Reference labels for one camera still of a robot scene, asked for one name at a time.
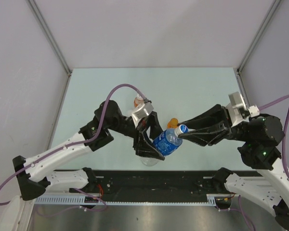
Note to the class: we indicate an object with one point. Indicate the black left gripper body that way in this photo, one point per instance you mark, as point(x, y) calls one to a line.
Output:
point(129, 129)

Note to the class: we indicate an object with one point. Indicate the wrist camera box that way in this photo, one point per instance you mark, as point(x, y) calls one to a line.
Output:
point(141, 111)
point(238, 110)

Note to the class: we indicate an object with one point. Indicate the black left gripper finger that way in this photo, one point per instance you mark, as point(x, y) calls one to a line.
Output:
point(152, 127)
point(144, 147)

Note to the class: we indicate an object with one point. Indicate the white slotted cable duct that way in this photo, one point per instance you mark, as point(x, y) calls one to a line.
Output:
point(86, 200)

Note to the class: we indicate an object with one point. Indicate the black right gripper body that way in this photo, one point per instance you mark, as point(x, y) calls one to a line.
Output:
point(237, 132)

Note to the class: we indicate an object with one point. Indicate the orange tea bottle white cap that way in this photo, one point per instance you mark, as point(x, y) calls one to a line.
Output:
point(138, 100)

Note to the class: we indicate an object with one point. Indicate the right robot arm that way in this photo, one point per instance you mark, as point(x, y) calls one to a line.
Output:
point(261, 134)

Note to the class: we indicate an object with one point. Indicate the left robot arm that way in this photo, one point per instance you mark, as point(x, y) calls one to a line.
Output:
point(39, 174)

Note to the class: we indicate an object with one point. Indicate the small orange bottle gold cap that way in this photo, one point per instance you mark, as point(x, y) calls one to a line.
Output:
point(173, 123)

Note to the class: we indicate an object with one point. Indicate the blue Pocari Sweat bottle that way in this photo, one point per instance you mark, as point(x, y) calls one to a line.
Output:
point(168, 141)

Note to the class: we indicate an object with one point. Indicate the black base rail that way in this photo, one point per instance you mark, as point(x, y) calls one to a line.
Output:
point(111, 181)

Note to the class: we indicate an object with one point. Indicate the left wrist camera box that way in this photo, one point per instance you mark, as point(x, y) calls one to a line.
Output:
point(141, 111)

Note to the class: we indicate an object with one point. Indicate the blue Pocari bottle cap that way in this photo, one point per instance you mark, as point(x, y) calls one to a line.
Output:
point(182, 129)

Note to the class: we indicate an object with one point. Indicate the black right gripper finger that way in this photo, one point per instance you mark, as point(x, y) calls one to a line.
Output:
point(200, 138)
point(202, 121)

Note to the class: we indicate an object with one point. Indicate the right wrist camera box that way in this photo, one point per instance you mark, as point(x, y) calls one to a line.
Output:
point(238, 110)

